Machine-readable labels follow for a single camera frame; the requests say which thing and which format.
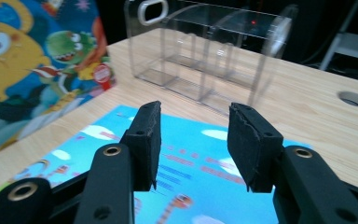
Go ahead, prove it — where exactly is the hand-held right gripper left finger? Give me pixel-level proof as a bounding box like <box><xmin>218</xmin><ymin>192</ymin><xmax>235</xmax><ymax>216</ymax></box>
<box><xmin>119</xmin><ymin>100</ymin><xmax>162</xmax><ymax>192</ymax></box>

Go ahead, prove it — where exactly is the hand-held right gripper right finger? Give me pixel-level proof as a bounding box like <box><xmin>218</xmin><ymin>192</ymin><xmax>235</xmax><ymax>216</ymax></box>
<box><xmin>227</xmin><ymin>102</ymin><xmax>284</xmax><ymax>194</ymax></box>

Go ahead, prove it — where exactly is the light blue picture book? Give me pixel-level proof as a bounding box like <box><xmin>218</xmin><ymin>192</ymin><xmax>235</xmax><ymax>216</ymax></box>
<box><xmin>0</xmin><ymin>105</ymin><xmax>311</xmax><ymax>224</ymax></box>

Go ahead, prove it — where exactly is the clear acrylic book rack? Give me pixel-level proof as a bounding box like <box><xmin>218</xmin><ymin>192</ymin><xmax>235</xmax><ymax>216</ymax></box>
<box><xmin>124</xmin><ymin>0</ymin><xmax>299</xmax><ymax>118</ymax></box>

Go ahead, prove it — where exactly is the dark blue picture book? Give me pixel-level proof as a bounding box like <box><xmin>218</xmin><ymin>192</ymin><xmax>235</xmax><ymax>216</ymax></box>
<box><xmin>0</xmin><ymin>0</ymin><xmax>117</xmax><ymax>157</ymax></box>

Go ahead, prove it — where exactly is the white metal stand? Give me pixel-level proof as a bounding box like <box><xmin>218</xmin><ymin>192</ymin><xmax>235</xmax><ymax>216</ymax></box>
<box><xmin>319</xmin><ymin>0</ymin><xmax>358</xmax><ymax>71</ymax></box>

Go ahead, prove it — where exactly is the grey cable grommet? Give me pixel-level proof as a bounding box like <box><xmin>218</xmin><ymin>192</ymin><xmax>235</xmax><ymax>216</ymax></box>
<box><xmin>337</xmin><ymin>91</ymin><xmax>358</xmax><ymax>108</ymax></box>

